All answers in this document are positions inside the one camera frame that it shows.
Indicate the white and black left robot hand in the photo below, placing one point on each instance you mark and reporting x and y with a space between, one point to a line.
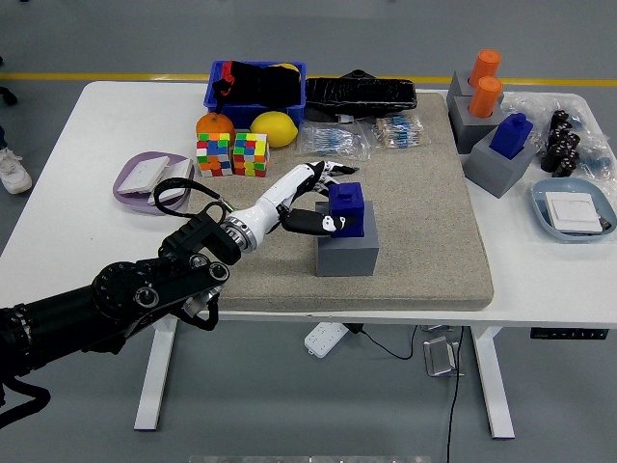
279 195

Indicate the blue square seal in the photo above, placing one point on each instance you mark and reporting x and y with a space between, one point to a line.
349 202
511 137

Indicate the grey square seal holder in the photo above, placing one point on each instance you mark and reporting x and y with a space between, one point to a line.
496 173
347 258

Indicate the grey round seal holder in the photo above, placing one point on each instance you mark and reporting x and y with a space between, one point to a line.
470 132
458 87

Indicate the orange round seal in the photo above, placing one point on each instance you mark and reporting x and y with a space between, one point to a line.
487 65
484 99

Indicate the multicolour puzzle cube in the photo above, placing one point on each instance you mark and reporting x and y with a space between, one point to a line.
250 154
214 154

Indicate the yellow lemon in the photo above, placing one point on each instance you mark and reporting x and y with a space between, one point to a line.
275 128

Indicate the bag of blue resistors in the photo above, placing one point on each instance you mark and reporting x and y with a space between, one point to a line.
332 141

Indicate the thin metal hand tool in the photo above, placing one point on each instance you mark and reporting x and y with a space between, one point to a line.
353 170

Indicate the grey-brown mat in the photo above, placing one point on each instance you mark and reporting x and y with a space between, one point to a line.
270 280

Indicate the blue plastic bin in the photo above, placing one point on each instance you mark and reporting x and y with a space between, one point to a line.
241 112

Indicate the orange fruit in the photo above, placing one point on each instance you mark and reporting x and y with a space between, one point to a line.
214 125

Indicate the black cloth with red trim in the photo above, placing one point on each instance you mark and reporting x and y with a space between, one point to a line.
260 87

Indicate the yellow item in bin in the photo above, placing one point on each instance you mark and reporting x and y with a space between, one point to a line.
288 66

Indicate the black wrapped keyboard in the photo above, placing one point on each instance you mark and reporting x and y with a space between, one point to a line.
361 94

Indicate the white power strip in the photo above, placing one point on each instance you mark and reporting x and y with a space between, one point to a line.
323 340

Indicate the purple plate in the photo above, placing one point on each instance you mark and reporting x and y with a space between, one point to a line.
124 201

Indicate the white table leg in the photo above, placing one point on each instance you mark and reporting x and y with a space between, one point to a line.
491 381
154 376

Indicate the light blue tray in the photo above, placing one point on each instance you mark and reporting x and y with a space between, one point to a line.
540 202

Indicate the person's white shoe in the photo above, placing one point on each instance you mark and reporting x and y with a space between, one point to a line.
12 173

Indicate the black chair caster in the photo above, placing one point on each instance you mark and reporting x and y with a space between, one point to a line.
7 95

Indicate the black table control panel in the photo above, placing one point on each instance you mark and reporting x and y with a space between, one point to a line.
569 333

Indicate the white switch panel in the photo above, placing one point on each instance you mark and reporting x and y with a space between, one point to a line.
573 212
178 169
142 173

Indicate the metal bracket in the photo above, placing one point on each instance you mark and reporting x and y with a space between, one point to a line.
438 359
436 328

